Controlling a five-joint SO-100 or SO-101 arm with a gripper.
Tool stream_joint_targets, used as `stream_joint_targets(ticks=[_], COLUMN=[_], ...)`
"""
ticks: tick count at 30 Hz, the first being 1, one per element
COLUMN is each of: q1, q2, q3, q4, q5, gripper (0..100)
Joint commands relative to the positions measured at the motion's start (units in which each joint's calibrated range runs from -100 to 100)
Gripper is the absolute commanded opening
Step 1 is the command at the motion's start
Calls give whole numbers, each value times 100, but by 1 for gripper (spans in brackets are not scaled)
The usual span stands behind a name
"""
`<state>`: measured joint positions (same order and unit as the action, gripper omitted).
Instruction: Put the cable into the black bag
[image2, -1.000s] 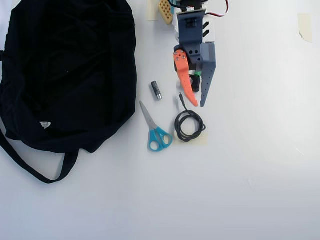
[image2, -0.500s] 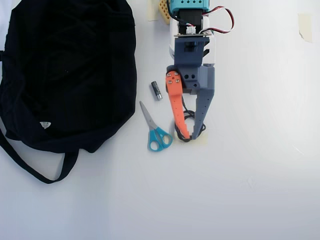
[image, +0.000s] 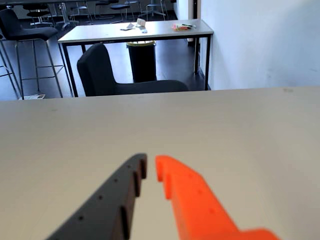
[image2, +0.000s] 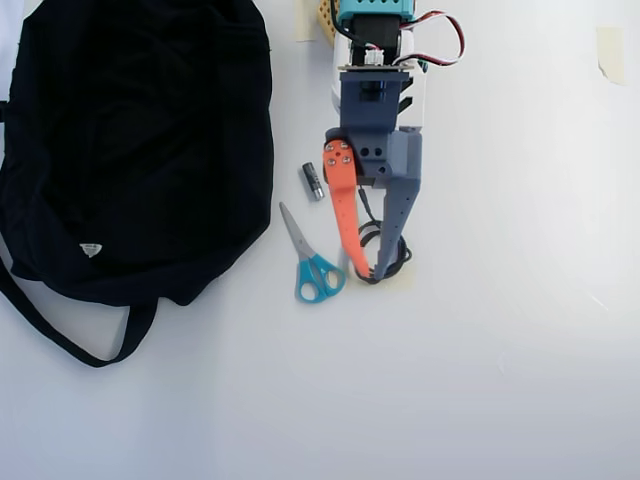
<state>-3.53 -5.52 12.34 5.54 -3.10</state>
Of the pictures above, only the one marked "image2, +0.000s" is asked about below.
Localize blue-grey gripper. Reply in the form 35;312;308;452
321;126;424;280

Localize black braided cable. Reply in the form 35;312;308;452
348;183;414;287

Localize black fabric bag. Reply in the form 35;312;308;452
0;0;276;370

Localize black cylindrical battery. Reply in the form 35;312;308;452
300;161;326;203

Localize wide masking tape strip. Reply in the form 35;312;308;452
344;262;417;294

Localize short masking tape piece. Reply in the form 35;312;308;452
293;0;321;43

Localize yellow perforated board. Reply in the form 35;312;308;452
313;0;341;50

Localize torn masking tape strip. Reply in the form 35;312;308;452
594;25;627;87

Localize blue handled scissors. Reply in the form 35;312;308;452
278;201;347;304

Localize blue-grey camera mount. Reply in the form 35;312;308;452
339;71;412;135

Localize camera circuit board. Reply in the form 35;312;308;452
336;60;417;75

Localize red white black servo wire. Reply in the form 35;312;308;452
399;8;469;71

